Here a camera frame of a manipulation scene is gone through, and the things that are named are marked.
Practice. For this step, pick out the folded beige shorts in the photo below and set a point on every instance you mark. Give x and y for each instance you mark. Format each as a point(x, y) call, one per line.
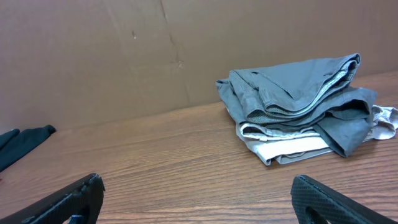
point(304, 144)

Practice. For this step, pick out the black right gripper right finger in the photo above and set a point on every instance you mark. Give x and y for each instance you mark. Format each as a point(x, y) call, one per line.
point(316, 203)

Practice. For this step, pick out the black t-shirt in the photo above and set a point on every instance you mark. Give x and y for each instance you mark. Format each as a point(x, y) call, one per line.
point(15, 144)

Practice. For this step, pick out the folded grey shorts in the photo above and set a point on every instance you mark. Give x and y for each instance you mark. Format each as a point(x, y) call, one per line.
point(312, 98)

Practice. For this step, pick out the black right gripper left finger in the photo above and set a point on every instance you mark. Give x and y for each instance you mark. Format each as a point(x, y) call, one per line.
point(79, 202)

